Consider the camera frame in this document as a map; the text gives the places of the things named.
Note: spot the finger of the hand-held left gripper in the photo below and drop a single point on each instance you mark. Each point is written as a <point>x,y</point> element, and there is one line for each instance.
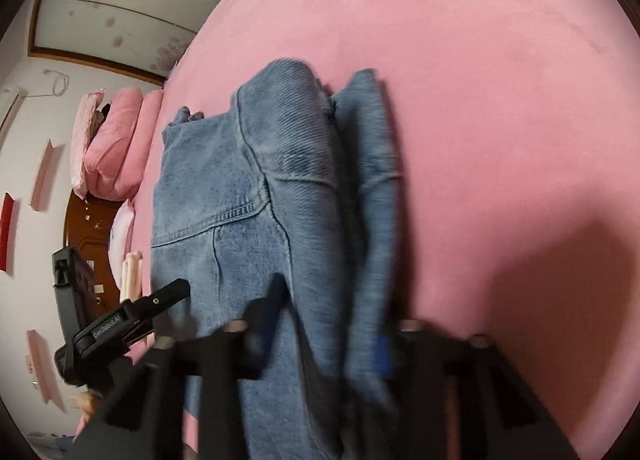
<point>170,295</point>

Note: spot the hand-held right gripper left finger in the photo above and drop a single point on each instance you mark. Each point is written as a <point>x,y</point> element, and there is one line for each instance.
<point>270,310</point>

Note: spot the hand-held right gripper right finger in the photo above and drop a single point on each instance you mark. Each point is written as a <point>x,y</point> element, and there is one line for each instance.
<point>382,357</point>

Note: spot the blue denim jacket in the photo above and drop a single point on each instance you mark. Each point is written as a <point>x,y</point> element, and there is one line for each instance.
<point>225,220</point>

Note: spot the person's left hand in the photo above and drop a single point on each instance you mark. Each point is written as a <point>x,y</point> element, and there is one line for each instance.
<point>87,405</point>

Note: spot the folded white towel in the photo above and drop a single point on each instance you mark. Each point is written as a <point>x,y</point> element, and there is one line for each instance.
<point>132,275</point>

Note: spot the white printed pillow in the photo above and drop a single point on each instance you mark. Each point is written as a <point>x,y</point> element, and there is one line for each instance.
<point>120,235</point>

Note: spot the wooden headboard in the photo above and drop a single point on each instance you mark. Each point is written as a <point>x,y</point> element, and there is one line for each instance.
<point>90,225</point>

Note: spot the folded pink quilt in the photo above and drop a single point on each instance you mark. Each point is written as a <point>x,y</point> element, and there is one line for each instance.
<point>115,150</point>

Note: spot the pink pillow with lace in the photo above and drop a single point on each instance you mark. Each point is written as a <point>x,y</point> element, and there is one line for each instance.
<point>82,140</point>

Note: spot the white air conditioner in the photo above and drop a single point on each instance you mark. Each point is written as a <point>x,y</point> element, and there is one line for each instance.
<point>10,103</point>

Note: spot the floral wardrobe doors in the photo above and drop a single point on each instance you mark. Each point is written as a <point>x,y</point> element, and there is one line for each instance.
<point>110,15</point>

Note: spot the pink wall shelf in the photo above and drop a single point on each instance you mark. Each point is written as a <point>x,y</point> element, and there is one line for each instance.
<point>45,175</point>
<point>42,370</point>

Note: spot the red wall shelf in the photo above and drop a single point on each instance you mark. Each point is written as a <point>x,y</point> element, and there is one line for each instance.
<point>7,230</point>

